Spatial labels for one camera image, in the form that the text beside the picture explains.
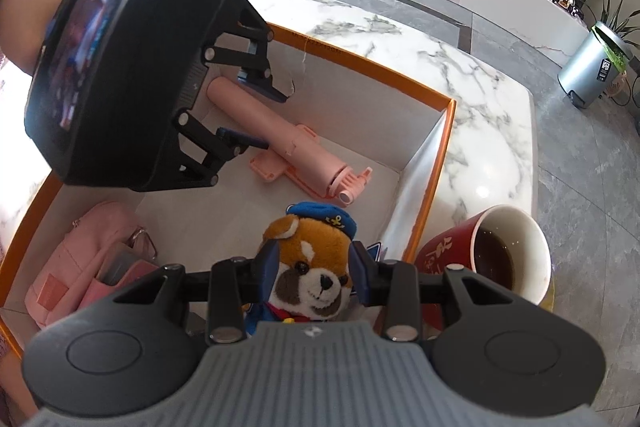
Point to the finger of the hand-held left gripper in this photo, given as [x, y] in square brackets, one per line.
[260, 84]
[240, 142]

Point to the pink bag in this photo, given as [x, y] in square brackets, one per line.
[65, 267]

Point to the silver trash can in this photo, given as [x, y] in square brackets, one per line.
[585, 67]

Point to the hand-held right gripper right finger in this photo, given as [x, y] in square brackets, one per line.
[359, 269]

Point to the yellow coaster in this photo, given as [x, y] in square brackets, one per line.
[549, 299]

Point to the pink selfie stick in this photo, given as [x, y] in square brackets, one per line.
[300, 147]

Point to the brown plush bear blue hat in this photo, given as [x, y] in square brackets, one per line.
[310, 257]

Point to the long-leaf potted plant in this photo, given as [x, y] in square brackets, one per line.
[607, 7]

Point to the red cup with tea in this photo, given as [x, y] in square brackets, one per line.
[450, 252]

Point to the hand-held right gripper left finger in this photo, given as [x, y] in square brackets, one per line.
[265, 267]

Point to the orange cardboard box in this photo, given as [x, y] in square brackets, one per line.
[350, 102]

